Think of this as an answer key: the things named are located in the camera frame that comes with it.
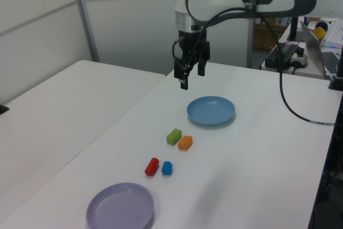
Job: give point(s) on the black monitor stand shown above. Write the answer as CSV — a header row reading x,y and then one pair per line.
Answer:
x,y
294,29

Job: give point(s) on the purple plate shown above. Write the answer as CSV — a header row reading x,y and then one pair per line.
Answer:
x,y
120,207

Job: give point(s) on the cardboard box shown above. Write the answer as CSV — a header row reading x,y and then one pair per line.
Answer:
x,y
264,36

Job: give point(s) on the silver laptop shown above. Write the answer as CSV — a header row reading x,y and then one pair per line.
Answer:
x,y
312,44

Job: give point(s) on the blue plate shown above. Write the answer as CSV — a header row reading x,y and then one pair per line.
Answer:
x,y
211,111

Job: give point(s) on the black mount pole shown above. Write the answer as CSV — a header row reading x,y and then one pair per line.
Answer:
x,y
339,65

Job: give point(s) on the white plug adapter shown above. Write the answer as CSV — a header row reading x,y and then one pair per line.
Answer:
x,y
299,58

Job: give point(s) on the white keyboard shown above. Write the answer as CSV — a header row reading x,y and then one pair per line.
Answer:
x,y
336,33

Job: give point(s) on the grey partition post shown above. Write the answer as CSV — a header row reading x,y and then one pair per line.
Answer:
x,y
85,17

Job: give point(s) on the green block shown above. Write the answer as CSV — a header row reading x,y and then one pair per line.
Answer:
x,y
173,136

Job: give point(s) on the black clamp base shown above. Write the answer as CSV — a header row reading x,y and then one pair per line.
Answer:
x,y
3,109

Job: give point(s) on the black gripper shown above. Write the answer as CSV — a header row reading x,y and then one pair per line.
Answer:
x,y
191,41

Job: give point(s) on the black power box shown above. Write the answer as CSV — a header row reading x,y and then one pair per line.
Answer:
x,y
282,52

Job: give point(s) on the orange block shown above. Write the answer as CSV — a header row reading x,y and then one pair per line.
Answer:
x,y
185,143

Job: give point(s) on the red block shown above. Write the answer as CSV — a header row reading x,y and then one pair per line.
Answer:
x,y
151,166

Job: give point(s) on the yellow ball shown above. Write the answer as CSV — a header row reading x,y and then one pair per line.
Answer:
x,y
320,33

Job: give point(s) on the blue block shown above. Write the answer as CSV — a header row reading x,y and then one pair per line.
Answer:
x,y
167,168

